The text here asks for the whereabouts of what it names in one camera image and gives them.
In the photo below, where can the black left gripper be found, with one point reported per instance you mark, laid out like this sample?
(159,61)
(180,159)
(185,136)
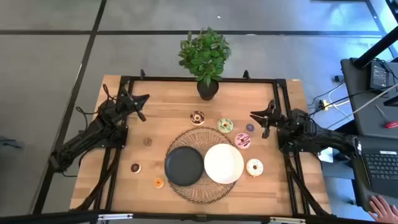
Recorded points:
(124,104)

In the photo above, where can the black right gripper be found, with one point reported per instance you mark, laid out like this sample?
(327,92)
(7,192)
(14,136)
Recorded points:
(280,121)

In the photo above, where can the blue sprinkled donut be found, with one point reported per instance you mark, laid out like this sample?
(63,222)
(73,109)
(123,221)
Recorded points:
(250,127)

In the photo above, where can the pink donut chocolate drizzle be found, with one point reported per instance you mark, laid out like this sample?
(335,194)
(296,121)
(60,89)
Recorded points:
(242,140)

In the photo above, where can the brown chocolate sprinkle donut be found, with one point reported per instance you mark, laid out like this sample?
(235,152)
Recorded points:
(147,142)

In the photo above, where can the green frosted donut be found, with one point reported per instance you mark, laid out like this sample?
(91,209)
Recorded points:
(225,125)

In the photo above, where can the white frosted sprinkled donut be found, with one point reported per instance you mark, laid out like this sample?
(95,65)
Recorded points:
(254,167)

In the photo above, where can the chocolate donut coloured sprinkles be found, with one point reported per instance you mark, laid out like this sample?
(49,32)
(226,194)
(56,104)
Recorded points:
(135,168)

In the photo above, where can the orange sprinkled donut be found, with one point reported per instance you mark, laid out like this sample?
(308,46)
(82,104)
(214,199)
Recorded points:
(159,182)

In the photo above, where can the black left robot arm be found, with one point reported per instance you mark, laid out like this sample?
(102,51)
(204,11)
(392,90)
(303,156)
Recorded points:
(93,130)

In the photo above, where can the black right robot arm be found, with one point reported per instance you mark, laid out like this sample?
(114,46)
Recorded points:
(326,138)

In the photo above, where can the chocolate donut white drizzle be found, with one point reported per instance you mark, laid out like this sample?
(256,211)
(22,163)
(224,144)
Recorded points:
(197,118)

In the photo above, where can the white round plate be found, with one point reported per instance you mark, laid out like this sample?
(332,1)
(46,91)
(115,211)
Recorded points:
(224,163)

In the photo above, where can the yellow power strip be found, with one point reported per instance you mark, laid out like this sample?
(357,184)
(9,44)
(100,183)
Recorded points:
(325,104)

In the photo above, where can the black plant pot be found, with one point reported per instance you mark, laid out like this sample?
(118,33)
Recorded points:
(207,91)

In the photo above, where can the white paper sheet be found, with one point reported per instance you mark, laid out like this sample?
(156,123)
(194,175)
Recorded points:
(326,154)

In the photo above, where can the black round plate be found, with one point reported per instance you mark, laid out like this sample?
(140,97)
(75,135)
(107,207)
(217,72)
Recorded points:
(184,166)

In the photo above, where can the green leafy plant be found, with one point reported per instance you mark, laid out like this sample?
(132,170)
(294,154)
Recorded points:
(204,54)

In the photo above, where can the black side desk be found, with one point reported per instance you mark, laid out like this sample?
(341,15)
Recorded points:
(360,93)

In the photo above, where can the black electronic box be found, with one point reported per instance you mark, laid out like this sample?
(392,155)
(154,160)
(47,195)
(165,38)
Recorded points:
(379,76)

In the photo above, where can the black laptop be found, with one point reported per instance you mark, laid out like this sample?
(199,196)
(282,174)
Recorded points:
(382,168)

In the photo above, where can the black slanted pole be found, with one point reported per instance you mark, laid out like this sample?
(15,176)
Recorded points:
(376,49)

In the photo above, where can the black overhead rig bar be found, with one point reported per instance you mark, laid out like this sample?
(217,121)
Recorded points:
(46,217)

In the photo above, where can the person's hand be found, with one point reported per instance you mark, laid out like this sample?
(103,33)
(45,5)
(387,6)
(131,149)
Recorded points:
(385,210)

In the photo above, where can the black aluminium table frame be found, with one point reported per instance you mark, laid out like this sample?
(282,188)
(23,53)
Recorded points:
(280,93)

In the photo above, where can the silver metal bracket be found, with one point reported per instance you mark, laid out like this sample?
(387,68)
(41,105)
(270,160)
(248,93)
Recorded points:
(287,220)
(115,216)

